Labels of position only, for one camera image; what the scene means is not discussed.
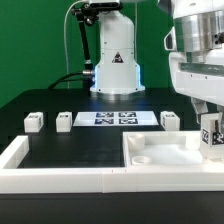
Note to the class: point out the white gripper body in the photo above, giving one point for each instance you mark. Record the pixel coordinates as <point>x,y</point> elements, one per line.
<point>202,81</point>

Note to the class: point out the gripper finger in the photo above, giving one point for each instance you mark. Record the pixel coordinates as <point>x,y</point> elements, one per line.
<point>220,110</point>
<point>200,108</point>

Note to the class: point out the white square tabletop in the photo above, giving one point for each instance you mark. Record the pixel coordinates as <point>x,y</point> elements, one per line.
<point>163,148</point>

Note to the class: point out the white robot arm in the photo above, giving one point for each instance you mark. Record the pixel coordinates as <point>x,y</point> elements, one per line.
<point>196,52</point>

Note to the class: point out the white marker sheet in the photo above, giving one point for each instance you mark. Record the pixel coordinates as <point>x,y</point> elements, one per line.
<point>122,118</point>

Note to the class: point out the white U-shaped fence wall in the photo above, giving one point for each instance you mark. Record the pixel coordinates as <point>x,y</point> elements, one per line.
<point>152,178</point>

